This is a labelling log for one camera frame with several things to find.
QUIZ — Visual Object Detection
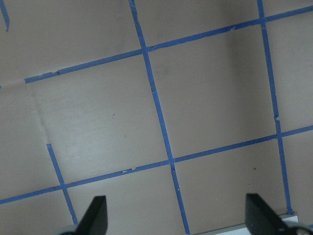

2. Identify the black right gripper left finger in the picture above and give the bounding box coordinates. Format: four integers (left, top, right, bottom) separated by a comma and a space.
74, 196, 108, 235

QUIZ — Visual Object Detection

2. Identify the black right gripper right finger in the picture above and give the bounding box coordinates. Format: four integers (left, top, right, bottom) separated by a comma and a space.
245, 193, 289, 235

